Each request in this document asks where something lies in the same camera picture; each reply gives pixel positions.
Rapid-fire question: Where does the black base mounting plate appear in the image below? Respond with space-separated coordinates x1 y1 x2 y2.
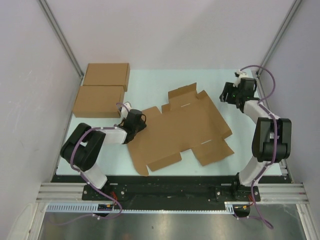
51 174 293 202

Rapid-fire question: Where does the cardboard box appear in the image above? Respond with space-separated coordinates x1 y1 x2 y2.
72 86 125 118
127 83 234 177
83 63 130 92

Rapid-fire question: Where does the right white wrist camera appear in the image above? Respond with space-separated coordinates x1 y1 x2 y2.
233 69 249 88

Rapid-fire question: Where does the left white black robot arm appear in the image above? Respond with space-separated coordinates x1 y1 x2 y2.
60 108 147 200

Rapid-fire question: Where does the white slotted cable duct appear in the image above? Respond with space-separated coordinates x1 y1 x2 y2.
46 201 251 215

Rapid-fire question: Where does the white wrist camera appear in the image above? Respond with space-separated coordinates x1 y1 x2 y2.
117 101 132 118
233 69 249 88

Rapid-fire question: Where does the aluminium frame post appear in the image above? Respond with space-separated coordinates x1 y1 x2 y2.
37 0 84 79
260 0 304 67

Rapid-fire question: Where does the aluminium front rail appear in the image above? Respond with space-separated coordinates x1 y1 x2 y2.
36 183 309 204

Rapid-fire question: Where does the left aluminium frame post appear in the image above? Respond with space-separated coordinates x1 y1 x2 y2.
37 0 84 79

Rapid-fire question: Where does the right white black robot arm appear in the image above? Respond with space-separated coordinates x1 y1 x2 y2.
219 72 292 201

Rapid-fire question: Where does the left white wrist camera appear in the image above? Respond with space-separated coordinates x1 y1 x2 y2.
117 101 132 118

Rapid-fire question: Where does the right aluminium frame post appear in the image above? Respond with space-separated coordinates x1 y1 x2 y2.
260 0 304 67

